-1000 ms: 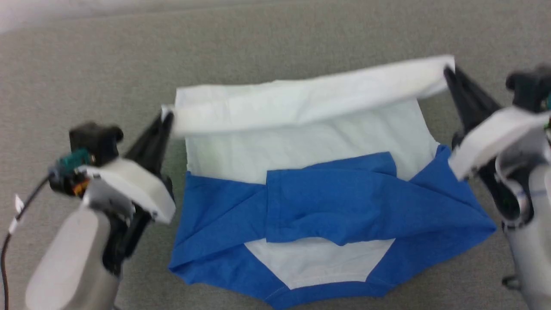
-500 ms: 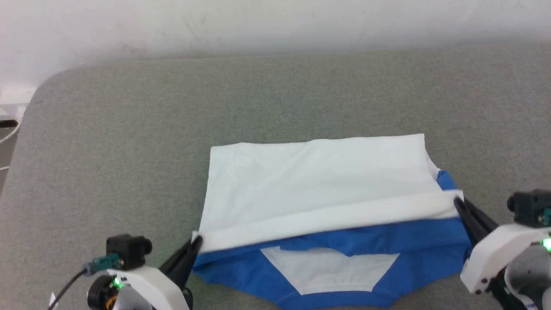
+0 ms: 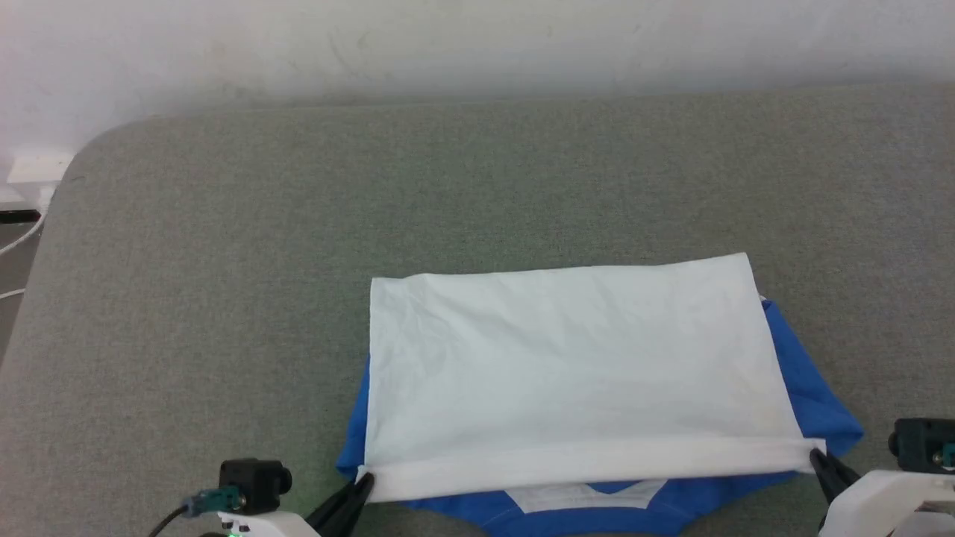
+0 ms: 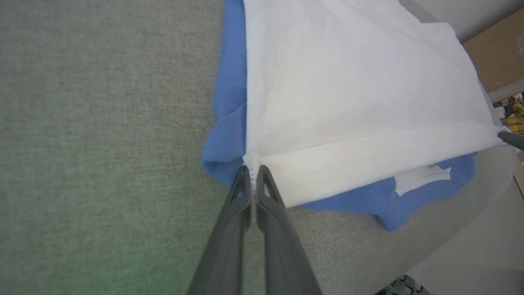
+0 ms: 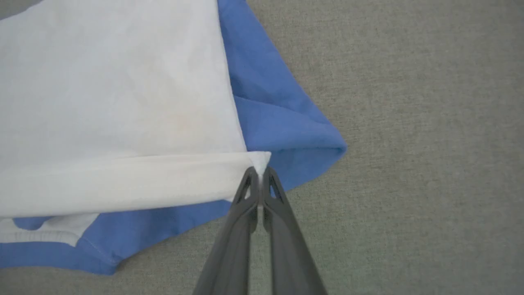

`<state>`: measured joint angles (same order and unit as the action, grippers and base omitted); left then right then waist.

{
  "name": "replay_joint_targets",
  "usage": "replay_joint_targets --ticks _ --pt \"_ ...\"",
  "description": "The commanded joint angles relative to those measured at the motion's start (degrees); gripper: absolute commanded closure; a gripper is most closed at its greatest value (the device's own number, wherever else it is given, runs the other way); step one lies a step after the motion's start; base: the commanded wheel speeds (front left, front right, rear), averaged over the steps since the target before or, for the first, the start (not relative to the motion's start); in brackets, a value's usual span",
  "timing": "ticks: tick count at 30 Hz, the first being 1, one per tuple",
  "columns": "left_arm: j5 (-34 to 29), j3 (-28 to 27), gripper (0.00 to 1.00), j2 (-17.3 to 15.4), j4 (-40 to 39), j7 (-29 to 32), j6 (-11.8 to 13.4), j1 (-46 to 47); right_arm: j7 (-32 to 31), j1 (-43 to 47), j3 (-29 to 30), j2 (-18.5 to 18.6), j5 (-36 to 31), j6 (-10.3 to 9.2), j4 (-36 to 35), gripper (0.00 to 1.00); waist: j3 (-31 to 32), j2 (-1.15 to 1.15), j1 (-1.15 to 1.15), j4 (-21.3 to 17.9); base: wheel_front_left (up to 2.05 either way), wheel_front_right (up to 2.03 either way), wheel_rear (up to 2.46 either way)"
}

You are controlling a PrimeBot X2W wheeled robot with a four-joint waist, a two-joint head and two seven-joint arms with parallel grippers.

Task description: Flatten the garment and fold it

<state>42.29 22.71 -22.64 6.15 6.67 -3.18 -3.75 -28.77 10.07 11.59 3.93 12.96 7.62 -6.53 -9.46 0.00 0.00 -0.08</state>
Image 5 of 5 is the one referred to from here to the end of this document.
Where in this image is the white and blue shirt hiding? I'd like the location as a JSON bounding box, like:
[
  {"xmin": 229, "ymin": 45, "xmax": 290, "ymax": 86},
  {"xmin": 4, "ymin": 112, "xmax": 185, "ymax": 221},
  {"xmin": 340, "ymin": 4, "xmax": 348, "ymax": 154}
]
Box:
[{"xmin": 0, "ymin": 0, "xmax": 348, "ymax": 276}]

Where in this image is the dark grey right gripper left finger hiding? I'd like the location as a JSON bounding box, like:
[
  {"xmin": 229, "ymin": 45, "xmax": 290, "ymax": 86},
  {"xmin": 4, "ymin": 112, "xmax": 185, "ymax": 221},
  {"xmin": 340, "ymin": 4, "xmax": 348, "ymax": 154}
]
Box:
[{"xmin": 192, "ymin": 166, "xmax": 260, "ymax": 295}]

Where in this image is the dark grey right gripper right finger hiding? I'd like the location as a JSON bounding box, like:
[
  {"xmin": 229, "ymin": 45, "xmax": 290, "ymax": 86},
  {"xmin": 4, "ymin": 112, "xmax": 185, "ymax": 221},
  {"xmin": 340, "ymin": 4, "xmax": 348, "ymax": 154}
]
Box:
[{"xmin": 260, "ymin": 165, "xmax": 329, "ymax": 295}]

